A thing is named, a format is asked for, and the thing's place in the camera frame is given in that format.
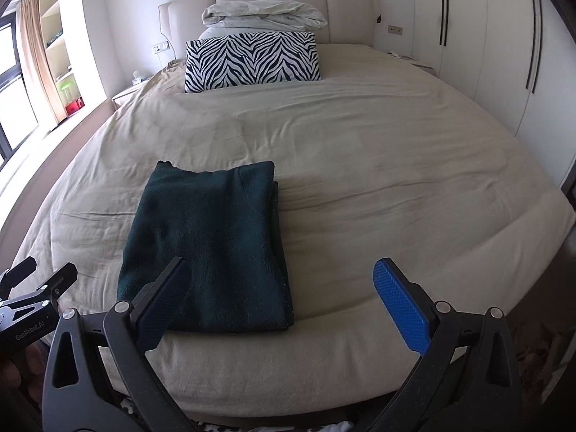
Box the white wardrobe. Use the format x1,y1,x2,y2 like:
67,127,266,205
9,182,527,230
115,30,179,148
411,0,576,199

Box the large black framed window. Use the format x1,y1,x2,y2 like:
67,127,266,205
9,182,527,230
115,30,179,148
0,13,42,163

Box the white nightstand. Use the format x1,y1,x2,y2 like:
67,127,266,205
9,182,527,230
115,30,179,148
112,82,150,109
387,51,438,78

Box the zebra print pillow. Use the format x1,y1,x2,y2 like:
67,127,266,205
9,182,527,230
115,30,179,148
184,31,323,94

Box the dark green knit sweater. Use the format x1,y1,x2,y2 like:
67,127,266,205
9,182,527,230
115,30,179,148
116,161,295,334

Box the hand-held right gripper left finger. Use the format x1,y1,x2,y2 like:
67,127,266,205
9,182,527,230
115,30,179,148
42,256,195,432

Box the bed with beige sheet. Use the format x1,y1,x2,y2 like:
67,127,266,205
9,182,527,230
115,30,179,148
0,42,576,419

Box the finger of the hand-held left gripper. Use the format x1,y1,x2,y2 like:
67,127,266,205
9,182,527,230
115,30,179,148
11,262,79,314
0,256,39,289

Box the person's left hand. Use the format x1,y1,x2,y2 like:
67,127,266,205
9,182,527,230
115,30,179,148
0,341,48,393

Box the white open shelf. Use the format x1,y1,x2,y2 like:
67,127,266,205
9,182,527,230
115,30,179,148
39,0,87,118

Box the folded white duvet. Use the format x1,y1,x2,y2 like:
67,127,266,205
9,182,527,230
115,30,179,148
201,1,328,41

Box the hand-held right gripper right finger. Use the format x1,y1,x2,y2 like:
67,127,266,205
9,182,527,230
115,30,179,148
360,258,526,432

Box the beige curtain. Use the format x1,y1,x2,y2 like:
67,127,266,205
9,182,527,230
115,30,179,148
19,0,60,132

